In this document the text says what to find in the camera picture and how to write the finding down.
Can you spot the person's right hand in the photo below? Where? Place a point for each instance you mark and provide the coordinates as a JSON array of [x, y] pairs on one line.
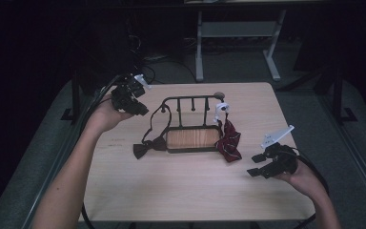
[[301, 181]]

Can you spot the red striped bow tie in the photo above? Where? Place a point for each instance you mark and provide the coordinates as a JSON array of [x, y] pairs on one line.
[[230, 143]]

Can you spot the white plastic clip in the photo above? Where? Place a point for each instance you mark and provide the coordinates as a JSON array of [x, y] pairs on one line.
[[221, 109]]

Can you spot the black metal rack wooden base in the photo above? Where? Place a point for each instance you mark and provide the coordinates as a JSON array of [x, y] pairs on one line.
[[192, 138]]

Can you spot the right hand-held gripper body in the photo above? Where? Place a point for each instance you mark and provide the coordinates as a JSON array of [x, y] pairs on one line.
[[281, 160]]

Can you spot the black metal stand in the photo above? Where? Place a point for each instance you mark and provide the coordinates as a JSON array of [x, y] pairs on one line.
[[338, 95], [74, 95]]

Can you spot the white metal desk frame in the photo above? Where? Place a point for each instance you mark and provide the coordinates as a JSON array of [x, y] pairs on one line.
[[238, 30]]

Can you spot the person's left hand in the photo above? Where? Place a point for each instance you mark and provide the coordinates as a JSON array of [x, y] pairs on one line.
[[106, 116]]

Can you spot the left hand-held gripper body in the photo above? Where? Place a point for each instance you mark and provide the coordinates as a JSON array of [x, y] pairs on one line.
[[125, 95]]

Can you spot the black bow tie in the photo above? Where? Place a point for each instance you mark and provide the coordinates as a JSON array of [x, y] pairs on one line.
[[149, 146]]

